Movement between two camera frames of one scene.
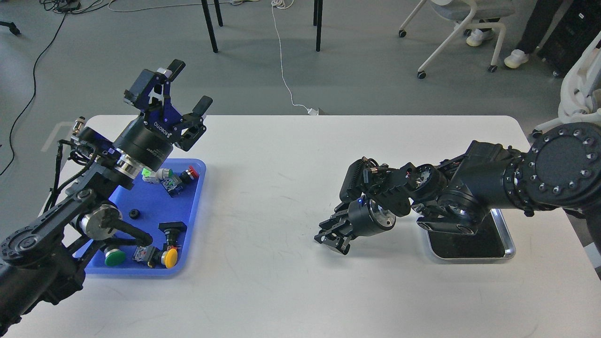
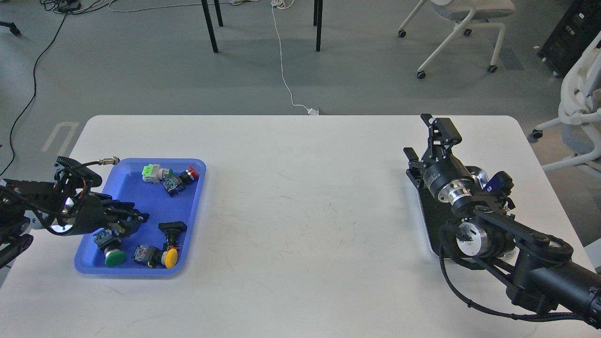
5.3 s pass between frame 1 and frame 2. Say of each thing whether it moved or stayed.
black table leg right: stayed
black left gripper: moved
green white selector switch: stayed
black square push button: stayed
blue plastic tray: stayed
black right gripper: moved
